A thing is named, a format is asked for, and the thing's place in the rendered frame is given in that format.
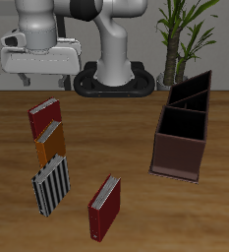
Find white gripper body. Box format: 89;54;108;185
0;37;83;76

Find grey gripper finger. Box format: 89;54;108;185
17;72;31;88
58;74;72;89

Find red book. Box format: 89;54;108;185
87;173;122;243
28;96;63;140

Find orange book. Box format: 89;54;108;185
33;119;68;168

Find black and white striped book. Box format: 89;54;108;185
30;153;72;218

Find dark brown desk caddy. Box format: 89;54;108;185
147;69;213;184

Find green pot plant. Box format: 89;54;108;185
155;0;220;92

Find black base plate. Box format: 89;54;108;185
73;60;156;98

